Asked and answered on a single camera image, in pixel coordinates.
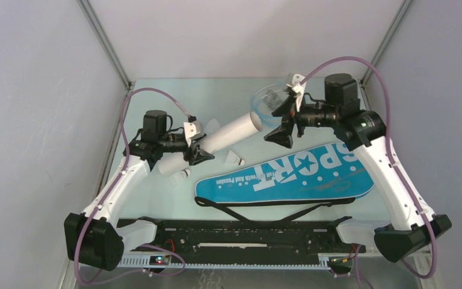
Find grey cable duct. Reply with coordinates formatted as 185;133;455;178
117;254;330;270

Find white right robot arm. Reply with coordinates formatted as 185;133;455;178
265;73;452;263

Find aluminium frame post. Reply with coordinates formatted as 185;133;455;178
77;0;132;90
371;0;416;67

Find blue racket upper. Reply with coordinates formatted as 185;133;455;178
250;83;288;128

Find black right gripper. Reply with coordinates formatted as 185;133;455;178
264;92;339;149

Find black bag strap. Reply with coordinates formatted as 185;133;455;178
194;195;356;223

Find aluminium frame post left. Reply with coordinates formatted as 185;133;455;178
77;0;132;90

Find white shuttlecock tube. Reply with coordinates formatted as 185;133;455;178
156;111;263;175

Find blue racket bag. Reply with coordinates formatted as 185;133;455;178
195;142;374;207

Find aluminium frame post right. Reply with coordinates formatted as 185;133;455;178
371;0;416;67

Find white shuttlecock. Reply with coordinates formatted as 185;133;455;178
204;118;221;134
224;150;245;166
170;169;191;185

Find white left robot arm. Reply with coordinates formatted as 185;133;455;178
64;110;213;271

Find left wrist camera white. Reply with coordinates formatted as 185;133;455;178
183;120;205;143

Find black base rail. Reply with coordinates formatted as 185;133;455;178
117;217;365;266

